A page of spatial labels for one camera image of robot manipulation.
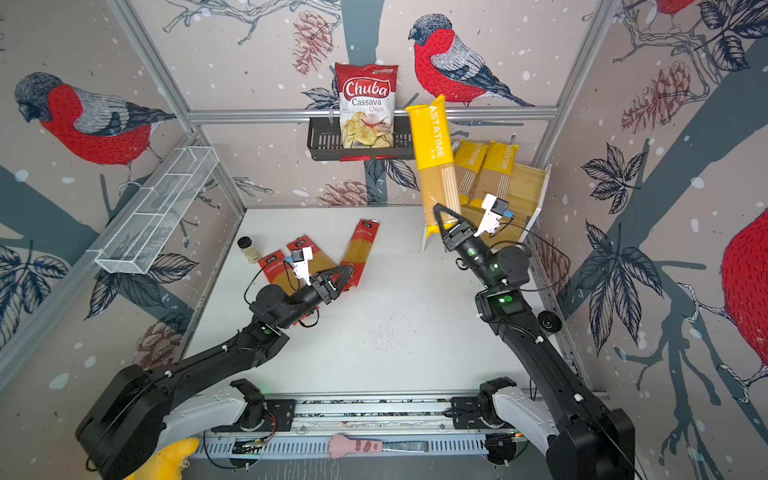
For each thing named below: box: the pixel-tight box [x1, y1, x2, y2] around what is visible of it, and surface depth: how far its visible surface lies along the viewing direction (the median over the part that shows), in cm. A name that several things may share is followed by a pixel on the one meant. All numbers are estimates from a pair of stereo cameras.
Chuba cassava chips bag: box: [335, 62, 398, 149], surface depth 87 cm
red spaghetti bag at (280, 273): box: [258, 249, 300, 298], surface depth 103 cm
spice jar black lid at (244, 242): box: [237, 236, 252, 249], surface depth 100 cm
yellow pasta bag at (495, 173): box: [470, 140, 519, 208], surface depth 83 cm
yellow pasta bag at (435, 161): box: [406, 95, 461, 236], surface depth 64 cm
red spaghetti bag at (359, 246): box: [340, 218, 381, 287], surface depth 111 cm
